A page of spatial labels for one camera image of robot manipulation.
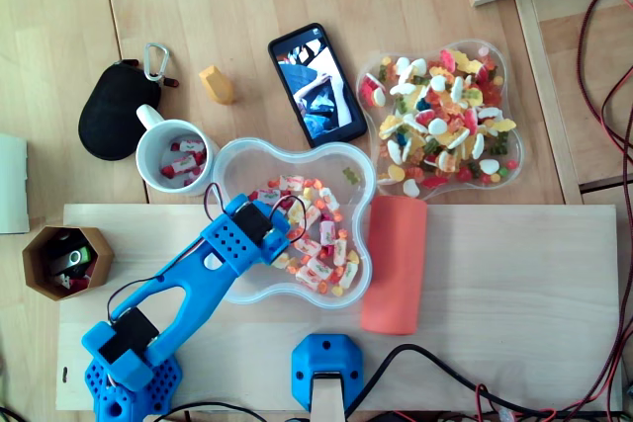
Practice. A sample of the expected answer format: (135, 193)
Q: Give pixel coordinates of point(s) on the wooden post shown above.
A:
(326, 397)

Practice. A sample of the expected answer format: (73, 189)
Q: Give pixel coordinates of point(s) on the large light wooden board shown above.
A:
(494, 293)

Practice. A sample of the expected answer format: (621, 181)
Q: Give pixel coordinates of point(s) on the black zip pouch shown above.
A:
(114, 115)

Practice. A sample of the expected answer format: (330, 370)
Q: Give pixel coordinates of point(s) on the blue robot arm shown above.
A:
(188, 283)

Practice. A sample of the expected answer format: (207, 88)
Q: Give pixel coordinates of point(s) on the white gummy candy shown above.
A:
(489, 166)
(411, 188)

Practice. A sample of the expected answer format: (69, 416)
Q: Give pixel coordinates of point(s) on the orange hexagonal cup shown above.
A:
(101, 264)

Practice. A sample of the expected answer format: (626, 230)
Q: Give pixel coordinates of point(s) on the blue post base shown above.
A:
(326, 350)

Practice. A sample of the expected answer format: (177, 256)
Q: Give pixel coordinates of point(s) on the silver carabiner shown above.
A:
(147, 63)

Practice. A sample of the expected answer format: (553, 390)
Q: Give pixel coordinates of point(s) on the white ceramic mug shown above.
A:
(148, 118)

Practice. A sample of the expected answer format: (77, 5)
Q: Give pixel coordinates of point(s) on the salmon pink cylinder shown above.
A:
(393, 264)

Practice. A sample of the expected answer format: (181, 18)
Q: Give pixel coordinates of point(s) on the yellow wooden block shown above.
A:
(216, 86)

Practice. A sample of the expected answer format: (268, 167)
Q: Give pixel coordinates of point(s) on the red white USB stick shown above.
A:
(74, 281)

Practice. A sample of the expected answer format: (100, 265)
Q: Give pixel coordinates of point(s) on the green gummy bear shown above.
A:
(350, 174)

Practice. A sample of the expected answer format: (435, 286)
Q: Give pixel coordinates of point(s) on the Haribo Dragolo candy tub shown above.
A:
(247, 160)

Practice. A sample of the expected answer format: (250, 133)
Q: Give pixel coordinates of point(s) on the white flat box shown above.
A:
(12, 185)

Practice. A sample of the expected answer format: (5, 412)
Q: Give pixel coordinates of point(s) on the black smartphone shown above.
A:
(319, 86)

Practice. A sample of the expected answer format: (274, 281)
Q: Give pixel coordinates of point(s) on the clear lid with gummies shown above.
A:
(514, 147)

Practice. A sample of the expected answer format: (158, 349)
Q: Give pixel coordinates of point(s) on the black silver USB stick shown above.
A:
(69, 259)

